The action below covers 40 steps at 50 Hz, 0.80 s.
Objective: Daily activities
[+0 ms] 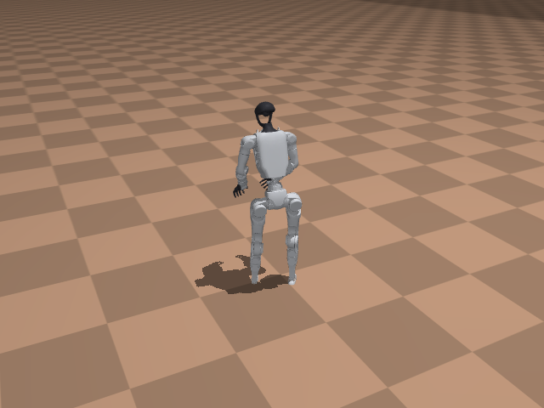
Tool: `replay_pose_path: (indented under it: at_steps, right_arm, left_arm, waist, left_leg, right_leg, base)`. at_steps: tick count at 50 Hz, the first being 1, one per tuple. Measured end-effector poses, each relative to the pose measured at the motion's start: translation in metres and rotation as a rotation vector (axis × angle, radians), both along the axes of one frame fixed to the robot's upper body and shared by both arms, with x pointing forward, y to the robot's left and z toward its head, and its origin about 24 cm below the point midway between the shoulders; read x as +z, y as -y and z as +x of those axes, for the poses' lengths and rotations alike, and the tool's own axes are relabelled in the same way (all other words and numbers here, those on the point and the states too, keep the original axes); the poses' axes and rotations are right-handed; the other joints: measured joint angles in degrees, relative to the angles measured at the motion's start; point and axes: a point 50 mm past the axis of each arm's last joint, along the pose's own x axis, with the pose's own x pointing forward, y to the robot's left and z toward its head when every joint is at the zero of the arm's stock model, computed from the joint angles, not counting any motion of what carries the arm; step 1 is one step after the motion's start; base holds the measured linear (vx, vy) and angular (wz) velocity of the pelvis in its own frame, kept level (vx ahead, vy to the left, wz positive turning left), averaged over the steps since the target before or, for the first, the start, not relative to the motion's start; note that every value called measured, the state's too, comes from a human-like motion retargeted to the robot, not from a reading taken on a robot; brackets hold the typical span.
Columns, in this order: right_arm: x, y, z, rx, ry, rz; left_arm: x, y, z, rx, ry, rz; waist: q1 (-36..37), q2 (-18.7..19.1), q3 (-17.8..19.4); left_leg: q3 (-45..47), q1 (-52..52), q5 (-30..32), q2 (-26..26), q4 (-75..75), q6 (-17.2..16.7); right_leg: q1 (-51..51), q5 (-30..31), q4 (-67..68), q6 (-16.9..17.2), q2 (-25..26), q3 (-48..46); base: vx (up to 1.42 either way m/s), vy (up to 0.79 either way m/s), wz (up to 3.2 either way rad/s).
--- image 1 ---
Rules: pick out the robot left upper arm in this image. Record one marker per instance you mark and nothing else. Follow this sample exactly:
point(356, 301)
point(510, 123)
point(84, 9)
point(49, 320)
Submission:
point(247, 143)

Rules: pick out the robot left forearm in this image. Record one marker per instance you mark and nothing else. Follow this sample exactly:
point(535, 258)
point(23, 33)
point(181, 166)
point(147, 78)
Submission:
point(242, 180)

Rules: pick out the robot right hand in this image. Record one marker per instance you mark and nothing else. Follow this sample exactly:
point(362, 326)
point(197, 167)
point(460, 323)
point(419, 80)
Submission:
point(268, 179)

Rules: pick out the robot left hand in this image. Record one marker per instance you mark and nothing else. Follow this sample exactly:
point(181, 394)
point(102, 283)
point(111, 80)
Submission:
point(238, 188)

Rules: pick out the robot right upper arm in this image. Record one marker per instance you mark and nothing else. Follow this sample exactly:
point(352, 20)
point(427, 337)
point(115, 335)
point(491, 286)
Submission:
point(292, 150)

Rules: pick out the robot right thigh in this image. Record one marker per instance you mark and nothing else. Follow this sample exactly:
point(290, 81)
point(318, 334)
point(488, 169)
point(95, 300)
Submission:
point(293, 212)

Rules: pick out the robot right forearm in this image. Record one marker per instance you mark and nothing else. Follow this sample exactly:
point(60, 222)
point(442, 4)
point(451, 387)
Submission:
point(287, 172)

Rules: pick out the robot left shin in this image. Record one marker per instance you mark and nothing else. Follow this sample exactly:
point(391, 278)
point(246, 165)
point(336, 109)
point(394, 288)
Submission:
point(255, 262)

